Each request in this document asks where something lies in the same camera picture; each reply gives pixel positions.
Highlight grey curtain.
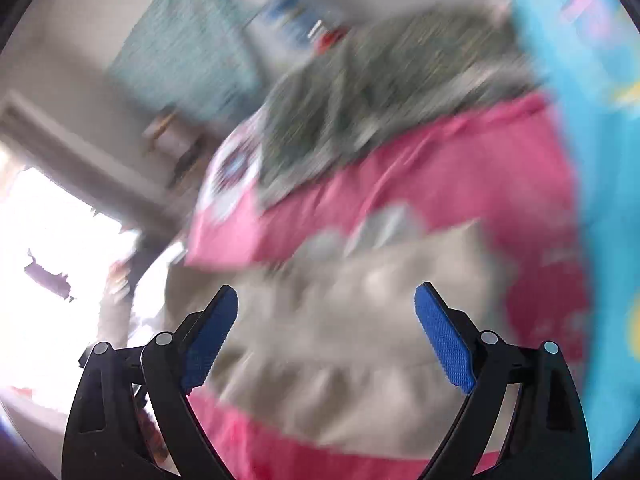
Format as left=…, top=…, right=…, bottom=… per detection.
left=0, top=92, right=186, bottom=241

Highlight grey floral pillow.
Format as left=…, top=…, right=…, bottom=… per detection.
left=257, top=7, right=546, bottom=211

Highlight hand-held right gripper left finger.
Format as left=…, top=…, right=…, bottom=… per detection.
left=61, top=284, right=239, bottom=480

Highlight wooden chair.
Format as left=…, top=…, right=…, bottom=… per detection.
left=142, top=110, right=211, bottom=188

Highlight teal floral cloth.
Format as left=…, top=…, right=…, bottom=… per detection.
left=107, top=0, right=266, bottom=123

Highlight blue cartoon quilt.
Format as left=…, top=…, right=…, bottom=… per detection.
left=507, top=0, right=640, bottom=466

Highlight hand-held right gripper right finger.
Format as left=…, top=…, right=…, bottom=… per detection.
left=414, top=281, right=587, bottom=480

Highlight pink printed blanket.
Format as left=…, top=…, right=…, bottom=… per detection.
left=135, top=92, right=591, bottom=480

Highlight beige zip jacket black trim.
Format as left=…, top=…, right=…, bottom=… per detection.
left=162, top=217, right=518, bottom=458

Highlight large water jug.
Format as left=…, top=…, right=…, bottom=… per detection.
left=257, top=0, right=351, bottom=53

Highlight dark hanging clothes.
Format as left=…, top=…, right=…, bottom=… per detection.
left=24, top=249, right=76, bottom=303

